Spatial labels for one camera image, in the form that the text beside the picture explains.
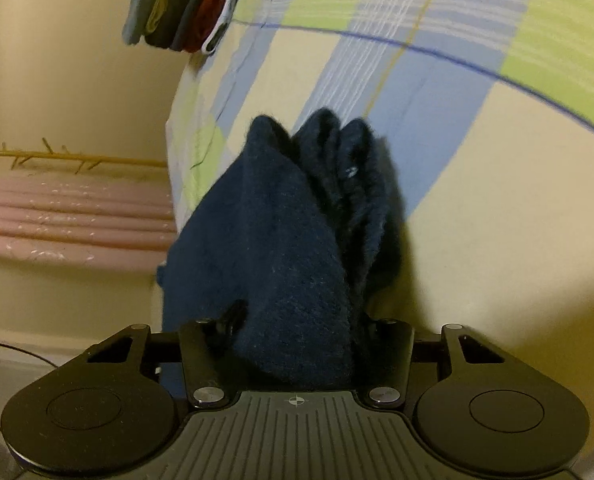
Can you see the dark folded garment yellow print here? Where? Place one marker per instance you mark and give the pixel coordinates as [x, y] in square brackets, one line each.
[169, 5]

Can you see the stack of folded clothes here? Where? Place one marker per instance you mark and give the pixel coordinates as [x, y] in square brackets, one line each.
[192, 10]

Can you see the checkered bed sheet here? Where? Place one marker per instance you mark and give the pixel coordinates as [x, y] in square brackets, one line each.
[477, 160]

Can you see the white folded garment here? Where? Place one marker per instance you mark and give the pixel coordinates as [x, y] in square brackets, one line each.
[227, 10]

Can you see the pink patterned mat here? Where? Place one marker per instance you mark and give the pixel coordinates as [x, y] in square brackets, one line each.
[52, 220]

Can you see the red folded garment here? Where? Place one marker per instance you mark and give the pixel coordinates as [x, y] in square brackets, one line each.
[212, 10]

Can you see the wooden rack stick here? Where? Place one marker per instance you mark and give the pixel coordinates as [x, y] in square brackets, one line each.
[77, 158]

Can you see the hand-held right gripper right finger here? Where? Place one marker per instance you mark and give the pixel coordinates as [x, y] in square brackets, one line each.
[392, 355]

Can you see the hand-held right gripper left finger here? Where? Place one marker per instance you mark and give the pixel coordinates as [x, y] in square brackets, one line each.
[197, 355]

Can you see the grey folded garment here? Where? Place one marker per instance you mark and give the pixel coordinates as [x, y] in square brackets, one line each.
[144, 5]

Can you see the dark blue sweater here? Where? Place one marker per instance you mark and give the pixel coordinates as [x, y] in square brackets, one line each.
[277, 235]

